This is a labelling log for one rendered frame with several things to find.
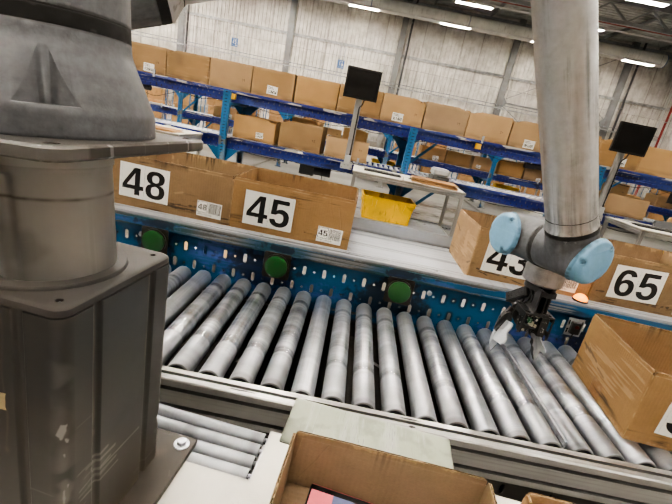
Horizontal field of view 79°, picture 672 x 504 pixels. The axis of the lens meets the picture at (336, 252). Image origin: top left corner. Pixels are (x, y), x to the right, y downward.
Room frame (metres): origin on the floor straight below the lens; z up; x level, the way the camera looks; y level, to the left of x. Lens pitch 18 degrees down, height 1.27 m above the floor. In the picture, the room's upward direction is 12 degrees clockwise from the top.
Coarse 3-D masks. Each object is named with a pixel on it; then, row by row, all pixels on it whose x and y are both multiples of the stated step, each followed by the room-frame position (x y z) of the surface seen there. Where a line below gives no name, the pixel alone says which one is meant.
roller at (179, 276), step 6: (174, 270) 1.15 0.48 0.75; (180, 270) 1.15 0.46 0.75; (186, 270) 1.17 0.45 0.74; (168, 276) 1.09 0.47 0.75; (174, 276) 1.10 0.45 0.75; (180, 276) 1.12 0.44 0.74; (186, 276) 1.15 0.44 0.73; (168, 282) 1.06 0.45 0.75; (174, 282) 1.08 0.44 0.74; (180, 282) 1.11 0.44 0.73; (168, 288) 1.04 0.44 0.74; (174, 288) 1.07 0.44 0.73; (168, 294) 1.03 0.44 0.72
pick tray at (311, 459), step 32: (288, 448) 0.44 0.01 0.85; (320, 448) 0.47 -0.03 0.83; (352, 448) 0.47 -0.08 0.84; (288, 480) 0.47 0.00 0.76; (320, 480) 0.47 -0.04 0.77; (352, 480) 0.47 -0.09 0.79; (384, 480) 0.46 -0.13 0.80; (416, 480) 0.46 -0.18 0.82; (448, 480) 0.46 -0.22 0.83; (480, 480) 0.45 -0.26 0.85
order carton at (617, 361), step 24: (600, 336) 0.97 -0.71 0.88; (624, 336) 1.03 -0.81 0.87; (648, 336) 1.02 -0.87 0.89; (576, 360) 1.03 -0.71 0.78; (600, 360) 0.93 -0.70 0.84; (624, 360) 0.85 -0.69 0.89; (648, 360) 1.02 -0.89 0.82; (600, 384) 0.89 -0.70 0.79; (624, 384) 0.82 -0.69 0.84; (648, 384) 0.76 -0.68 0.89; (624, 408) 0.79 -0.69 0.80; (648, 408) 0.75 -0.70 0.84; (624, 432) 0.76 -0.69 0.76; (648, 432) 0.75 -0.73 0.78
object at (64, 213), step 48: (0, 144) 0.28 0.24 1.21; (48, 144) 0.28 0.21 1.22; (96, 144) 0.32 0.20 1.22; (144, 144) 0.37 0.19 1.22; (192, 144) 0.46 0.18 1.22; (0, 192) 0.35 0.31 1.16; (48, 192) 0.35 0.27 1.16; (96, 192) 0.38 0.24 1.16; (0, 240) 0.35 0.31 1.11; (48, 240) 0.35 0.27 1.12; (96, 240) 0.38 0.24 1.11
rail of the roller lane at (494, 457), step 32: (192, 384) 0.66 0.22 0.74; (224, 384) 0.68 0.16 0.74; (224, 416) 0.66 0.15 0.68; (256, 416) 0.66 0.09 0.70; (288, 416) 0.66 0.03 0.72; (384, 416) 0.68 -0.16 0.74; (480, 448) 0.65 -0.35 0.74; (512, 448) 0.66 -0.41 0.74; (544, 448) 0.68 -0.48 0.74; (512, 480) 0.65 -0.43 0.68; (544, 480) 0.65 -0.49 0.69; (576, 480) 0.65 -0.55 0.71; (608, 480) 0.65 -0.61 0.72; (640, 480) 0.65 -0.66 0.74
